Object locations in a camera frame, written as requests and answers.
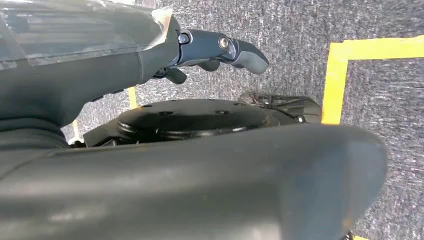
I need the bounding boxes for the grey robot body shell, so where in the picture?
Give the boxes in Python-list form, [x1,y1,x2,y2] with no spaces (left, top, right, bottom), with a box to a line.
[0,124,388,240]

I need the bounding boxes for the black robot foot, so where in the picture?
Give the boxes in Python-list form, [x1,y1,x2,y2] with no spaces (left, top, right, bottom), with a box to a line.
[238,92,322,125]

